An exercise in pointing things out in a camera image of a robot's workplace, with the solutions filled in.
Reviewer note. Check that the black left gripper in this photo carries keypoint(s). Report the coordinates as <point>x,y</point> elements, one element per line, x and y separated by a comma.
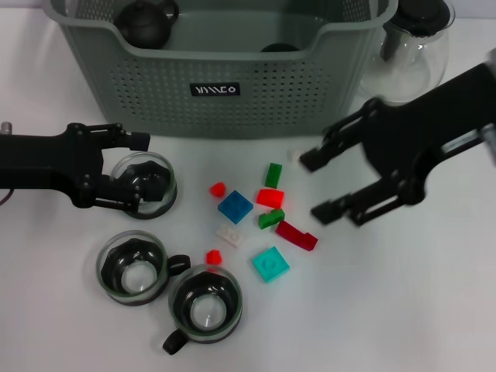
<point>46,162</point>

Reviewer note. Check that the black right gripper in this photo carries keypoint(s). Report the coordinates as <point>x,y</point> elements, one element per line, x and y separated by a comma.
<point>407,135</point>

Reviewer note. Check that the glass teacup with black sleeve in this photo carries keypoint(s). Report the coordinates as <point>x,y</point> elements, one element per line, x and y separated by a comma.
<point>131,279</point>
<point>205,310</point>
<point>170,195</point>

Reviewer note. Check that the small red square brick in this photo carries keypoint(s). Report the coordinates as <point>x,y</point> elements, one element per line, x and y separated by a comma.
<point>214,257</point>

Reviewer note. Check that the grey-green perforated storage bin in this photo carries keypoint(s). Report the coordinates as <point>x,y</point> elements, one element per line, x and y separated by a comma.
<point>232,112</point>

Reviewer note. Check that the white two-stud brick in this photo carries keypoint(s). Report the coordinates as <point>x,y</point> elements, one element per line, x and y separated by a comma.
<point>293,155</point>

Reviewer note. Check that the long green brick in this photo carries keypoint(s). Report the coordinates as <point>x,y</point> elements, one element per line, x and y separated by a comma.
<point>273,175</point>

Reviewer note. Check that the dark red long brick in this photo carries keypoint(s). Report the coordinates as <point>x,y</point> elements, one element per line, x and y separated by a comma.
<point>294,234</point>

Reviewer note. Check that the red curved slope brick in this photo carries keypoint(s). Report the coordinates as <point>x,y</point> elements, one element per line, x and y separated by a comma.
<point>270,198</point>

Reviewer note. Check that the short green studded brick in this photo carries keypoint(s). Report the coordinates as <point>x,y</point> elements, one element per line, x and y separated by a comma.
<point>269,220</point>

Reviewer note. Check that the small red round-stud brick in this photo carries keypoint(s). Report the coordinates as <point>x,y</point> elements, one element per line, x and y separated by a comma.
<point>218,190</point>

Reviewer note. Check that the blue square plate brick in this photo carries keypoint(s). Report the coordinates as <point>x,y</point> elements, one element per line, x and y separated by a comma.
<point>235,207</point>

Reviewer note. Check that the turquoise square plate brick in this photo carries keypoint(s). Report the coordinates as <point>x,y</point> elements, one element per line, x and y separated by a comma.
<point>271,265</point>

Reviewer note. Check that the white flat plate brick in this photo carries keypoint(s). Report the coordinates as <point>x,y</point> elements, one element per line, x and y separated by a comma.
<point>230,235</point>

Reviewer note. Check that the glass carafe with black lid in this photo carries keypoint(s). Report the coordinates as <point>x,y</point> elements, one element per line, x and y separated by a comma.
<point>403,58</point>

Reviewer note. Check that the black round teapot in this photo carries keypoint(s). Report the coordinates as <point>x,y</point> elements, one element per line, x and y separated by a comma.
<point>143,27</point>

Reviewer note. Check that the black domed object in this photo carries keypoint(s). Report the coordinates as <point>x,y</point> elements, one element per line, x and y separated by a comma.
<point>279,48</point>

